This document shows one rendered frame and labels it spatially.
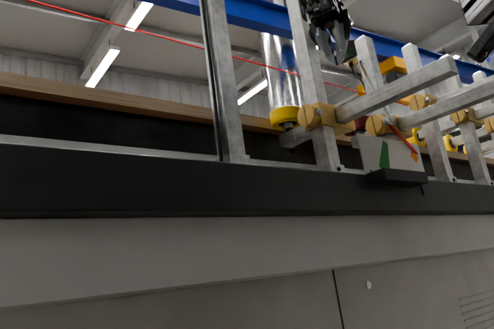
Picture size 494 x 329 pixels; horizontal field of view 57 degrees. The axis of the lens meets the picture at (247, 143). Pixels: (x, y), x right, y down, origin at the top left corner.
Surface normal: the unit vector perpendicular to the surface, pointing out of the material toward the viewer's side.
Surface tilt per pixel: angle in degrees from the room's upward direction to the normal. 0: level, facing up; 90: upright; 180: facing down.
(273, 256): 90
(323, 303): 90
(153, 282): 90
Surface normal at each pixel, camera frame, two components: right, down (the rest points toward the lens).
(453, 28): -0.82, -0.07
